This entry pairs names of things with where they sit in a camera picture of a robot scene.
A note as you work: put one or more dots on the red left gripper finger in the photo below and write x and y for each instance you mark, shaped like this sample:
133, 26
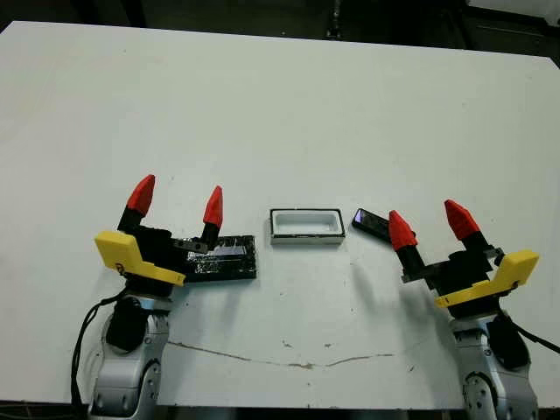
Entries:
213, 210
141, 197

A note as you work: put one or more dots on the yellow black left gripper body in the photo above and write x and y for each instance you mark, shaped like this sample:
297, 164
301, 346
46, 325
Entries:
153, 262

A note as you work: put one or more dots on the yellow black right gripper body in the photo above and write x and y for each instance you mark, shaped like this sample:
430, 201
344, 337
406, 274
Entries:
468, 280

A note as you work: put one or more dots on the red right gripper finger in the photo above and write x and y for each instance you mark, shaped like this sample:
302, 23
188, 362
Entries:
461, 221
402, 232

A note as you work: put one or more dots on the small black phone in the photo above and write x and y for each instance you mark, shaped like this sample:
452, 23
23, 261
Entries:
369, 223

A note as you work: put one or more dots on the glossy black box lid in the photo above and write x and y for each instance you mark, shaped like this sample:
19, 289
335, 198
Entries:
232, 264

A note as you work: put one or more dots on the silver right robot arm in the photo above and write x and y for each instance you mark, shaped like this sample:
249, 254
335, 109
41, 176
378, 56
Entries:
481, 372

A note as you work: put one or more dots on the black stand pole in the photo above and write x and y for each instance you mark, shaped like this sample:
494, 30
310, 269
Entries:
335, 19

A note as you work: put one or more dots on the white board edge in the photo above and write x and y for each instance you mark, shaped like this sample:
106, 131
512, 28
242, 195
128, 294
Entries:
512, 2

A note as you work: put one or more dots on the white camera box base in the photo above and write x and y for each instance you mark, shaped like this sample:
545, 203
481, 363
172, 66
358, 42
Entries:
302, 226

